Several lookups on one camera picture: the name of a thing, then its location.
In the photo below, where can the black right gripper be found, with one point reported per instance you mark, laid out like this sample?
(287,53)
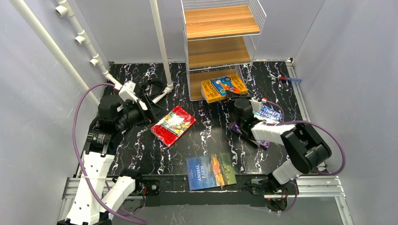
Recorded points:
(237,100)

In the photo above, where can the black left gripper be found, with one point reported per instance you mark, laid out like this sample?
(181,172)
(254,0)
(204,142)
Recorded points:
(149,111)

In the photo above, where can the red treehouse book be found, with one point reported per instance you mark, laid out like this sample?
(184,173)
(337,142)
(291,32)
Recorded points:
(173,125)

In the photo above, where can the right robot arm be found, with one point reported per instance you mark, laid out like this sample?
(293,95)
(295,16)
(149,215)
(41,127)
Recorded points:
(304,146)

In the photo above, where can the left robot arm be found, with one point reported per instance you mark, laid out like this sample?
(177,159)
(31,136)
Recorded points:
(92,205)

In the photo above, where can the blue 91-storey treehouse book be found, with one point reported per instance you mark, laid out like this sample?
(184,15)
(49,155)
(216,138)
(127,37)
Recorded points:
(268,115)

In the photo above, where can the purple 52-storey treehouse book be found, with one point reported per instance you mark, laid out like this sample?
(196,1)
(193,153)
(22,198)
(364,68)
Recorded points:
(261,144)

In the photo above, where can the blue red pen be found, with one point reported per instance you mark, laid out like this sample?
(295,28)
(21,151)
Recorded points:
(287,79)

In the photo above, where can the Animal Farm book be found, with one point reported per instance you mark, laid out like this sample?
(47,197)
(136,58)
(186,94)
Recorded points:
(210,171)

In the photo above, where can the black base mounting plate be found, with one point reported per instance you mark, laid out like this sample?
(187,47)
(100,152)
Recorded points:
(252,190)

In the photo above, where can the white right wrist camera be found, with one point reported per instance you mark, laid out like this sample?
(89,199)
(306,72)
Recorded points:
(257,105)

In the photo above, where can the white wire wooden shelf rack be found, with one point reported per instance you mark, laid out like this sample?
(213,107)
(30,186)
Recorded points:
(219,35)

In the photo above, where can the aluminium rail frame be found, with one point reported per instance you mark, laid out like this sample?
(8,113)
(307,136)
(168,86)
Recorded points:
(309,185)

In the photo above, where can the white pipe frame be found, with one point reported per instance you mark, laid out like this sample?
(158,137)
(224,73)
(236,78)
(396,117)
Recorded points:
(64,9)

